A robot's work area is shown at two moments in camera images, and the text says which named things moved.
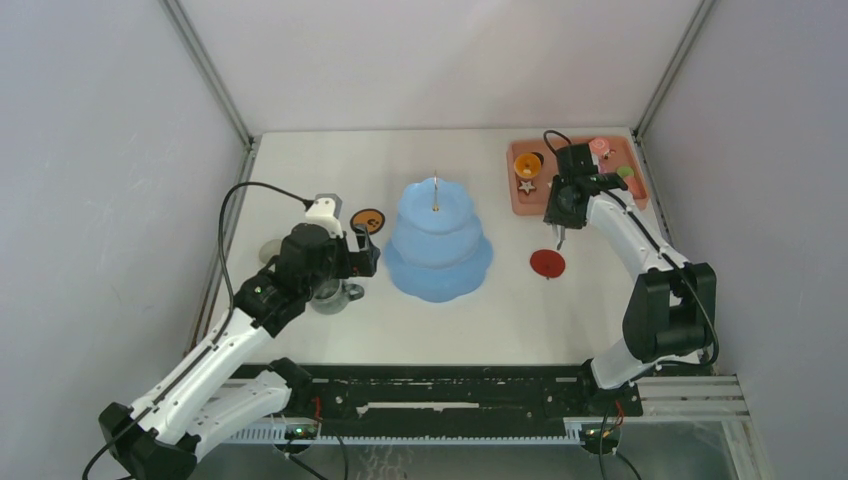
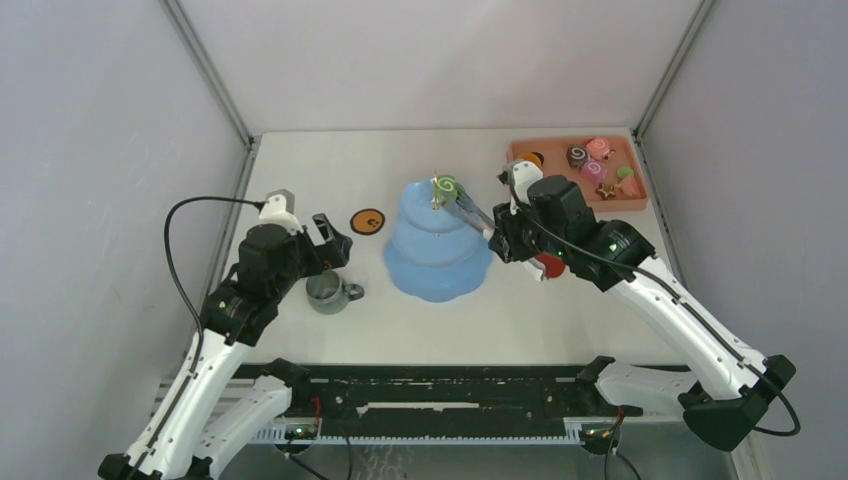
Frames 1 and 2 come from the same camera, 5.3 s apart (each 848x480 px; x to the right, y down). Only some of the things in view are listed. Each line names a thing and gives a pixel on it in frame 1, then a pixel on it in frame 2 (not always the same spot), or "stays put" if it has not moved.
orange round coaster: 374,219 stays put
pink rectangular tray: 532,161 stays put
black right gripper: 553,215 -> 503,241
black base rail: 457,394 stays put
